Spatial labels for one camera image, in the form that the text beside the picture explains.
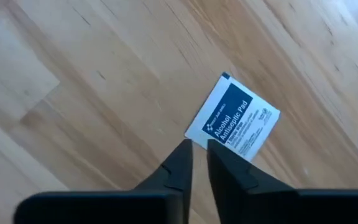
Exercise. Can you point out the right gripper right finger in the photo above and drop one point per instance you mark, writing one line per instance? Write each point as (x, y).
(235, 186)

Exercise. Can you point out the alcohol antiseptic pad packet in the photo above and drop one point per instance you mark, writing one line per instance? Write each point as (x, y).
(228, 115)

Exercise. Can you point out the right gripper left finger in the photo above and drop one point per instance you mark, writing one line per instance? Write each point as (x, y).
(179, 174)

